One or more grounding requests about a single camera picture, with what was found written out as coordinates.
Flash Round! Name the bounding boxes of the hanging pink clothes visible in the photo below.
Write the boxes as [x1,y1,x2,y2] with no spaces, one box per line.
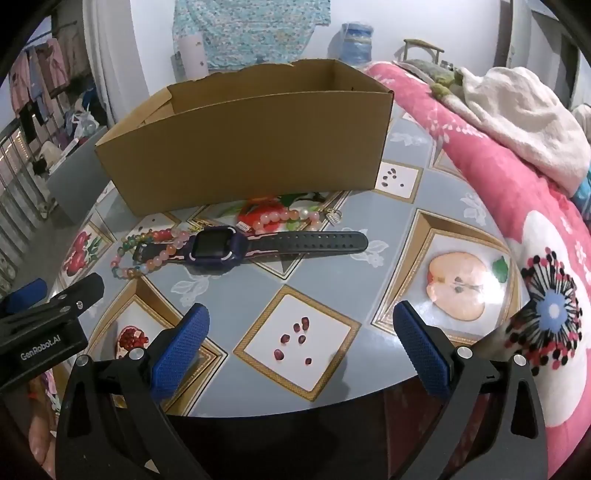
[8,31,90,119]

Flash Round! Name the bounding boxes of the pink bead bracelet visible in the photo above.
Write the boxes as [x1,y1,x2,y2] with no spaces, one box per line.
[248,207,343,235]

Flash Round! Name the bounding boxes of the pink rolled mat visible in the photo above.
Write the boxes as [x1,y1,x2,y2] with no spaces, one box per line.
[177,32,209,80]

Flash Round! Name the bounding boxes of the white plastic bag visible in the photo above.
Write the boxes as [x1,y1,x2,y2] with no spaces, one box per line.
[72,111,99,140]

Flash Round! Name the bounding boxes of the teal patterned hanging cloth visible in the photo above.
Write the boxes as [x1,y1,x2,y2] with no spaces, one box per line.
[172,0,331,71]

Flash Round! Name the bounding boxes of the grey board on floor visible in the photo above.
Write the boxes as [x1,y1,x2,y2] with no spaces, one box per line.
[46,126,110,223]

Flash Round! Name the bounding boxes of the white fluffy blanket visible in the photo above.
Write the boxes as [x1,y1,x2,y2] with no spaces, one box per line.
[457,67,590,196]

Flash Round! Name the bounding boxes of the purple black smart watch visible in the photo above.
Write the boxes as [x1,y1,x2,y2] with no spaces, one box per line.
[132,226,369,270]

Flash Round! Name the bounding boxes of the multicolour bead bracelet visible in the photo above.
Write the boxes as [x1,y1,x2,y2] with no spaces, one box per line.
[109,228,191,280]

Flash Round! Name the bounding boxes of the blue water dispenser bottle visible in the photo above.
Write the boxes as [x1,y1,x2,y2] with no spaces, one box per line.
[339,22,374,66]

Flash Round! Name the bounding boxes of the brown cardboard box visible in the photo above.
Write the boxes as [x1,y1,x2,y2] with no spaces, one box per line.
[95,59,394,216]

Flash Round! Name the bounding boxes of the green plush toy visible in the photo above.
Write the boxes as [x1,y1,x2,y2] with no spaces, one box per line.
[431,69,465,101]

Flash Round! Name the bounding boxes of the pink floral quilt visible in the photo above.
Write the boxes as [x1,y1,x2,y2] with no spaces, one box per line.
[366,62,590,474]

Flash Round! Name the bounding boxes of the wooden chair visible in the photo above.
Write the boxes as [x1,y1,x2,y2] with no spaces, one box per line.
[403,38,445,64]

